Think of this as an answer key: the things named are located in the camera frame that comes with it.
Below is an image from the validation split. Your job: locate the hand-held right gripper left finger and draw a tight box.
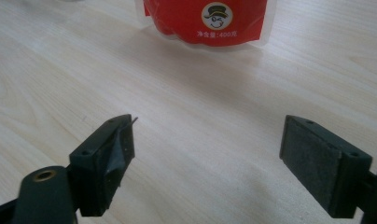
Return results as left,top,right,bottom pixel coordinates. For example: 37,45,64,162
68,113,139,218

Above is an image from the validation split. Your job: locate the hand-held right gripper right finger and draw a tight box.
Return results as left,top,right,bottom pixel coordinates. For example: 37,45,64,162
278,114,374,219

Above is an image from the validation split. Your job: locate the red and white plastic bag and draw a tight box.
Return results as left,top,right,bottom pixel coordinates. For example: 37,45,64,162
133,0,278,49

